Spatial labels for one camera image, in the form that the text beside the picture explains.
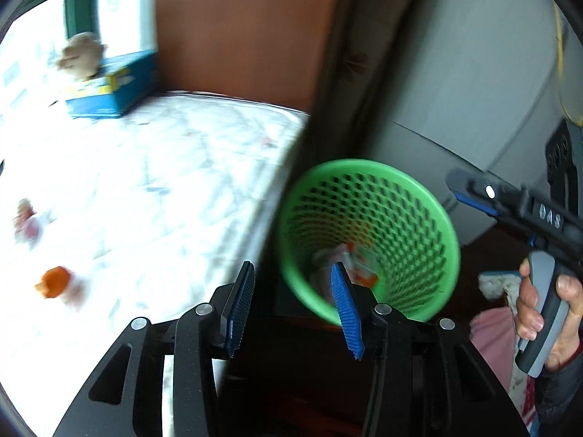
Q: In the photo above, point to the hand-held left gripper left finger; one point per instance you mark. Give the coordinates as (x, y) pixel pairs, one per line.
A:
(239, 305)

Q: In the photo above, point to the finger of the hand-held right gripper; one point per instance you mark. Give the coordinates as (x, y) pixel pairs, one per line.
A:
(483, 195)

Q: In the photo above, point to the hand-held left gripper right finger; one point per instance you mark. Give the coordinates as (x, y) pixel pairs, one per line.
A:
(346, 314)

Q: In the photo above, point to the red white snack wrapper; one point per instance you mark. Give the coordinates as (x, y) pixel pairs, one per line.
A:
(357, 259)

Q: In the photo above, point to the green mesh plastic basket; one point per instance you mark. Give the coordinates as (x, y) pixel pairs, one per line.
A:
(410, 218)

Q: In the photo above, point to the person's right forearm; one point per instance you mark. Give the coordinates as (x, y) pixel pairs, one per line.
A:
(560, 396)

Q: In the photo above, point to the person's right hand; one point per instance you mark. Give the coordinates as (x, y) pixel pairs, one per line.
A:
(571, 323)

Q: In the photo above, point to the white blue cloth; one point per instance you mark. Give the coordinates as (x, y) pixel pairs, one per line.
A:
(496, 284)

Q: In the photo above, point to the white cabinet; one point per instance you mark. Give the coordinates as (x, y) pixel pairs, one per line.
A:
(478, 77)

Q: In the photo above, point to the pink white patterned cloth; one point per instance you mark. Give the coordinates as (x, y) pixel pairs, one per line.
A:
(492, 332)

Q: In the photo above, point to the white quilted mattress pad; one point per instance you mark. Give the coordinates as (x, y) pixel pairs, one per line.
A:
(159, 191)

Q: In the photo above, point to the small orange object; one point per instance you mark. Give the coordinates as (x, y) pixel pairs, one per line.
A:
(54, 282)

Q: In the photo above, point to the red white wrapper scrap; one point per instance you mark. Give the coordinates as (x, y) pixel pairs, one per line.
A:
(27, 223)

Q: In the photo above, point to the blue patterned tissue box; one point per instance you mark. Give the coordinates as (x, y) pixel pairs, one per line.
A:
(114, 95)

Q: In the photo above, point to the brown wooden cabinet panel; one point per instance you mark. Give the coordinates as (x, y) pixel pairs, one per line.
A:
(250, 32)

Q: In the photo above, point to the beige plush toy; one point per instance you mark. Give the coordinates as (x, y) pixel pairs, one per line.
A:
(82, 57)

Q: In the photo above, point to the white cardboard box blue logo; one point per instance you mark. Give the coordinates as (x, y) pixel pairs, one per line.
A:
(123, 9)

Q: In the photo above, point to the green window frame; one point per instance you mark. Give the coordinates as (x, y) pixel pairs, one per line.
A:
(77, 13)

